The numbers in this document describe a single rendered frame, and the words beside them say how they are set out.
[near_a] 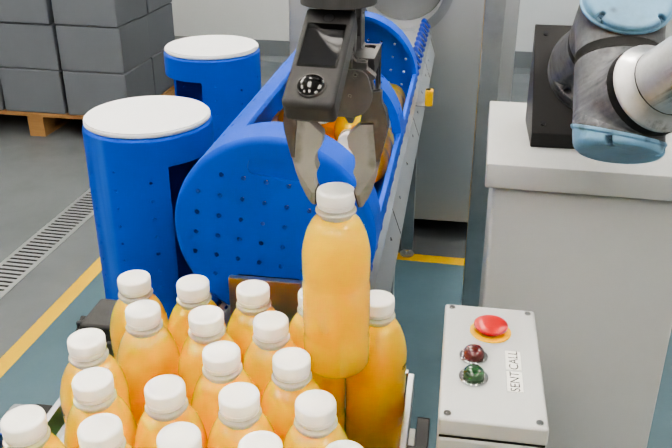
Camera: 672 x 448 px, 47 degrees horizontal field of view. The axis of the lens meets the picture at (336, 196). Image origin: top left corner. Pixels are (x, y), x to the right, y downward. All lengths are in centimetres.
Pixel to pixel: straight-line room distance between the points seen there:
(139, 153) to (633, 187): 98
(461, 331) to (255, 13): 564
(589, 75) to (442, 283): 212
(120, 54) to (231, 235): 352
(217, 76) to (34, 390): 117
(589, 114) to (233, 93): 142
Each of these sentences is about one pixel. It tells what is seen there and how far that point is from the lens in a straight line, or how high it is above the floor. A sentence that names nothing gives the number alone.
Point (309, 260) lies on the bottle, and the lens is 79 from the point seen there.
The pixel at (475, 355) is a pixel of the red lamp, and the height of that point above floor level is 111.
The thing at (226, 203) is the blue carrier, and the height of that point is 114.
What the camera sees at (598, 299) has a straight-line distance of 130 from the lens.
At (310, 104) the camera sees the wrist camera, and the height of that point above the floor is 138.
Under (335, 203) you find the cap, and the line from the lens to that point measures 76.
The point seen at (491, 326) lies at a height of 111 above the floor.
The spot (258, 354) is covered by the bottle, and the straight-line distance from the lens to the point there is 87.
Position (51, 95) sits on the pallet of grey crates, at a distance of 484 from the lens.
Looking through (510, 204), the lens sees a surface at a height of 108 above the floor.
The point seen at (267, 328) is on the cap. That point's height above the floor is 111.
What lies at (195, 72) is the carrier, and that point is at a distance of 228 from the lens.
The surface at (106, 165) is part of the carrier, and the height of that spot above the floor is 96.
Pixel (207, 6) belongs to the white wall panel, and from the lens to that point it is 651.
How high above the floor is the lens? 158
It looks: 24 degrees down
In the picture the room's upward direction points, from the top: straight up
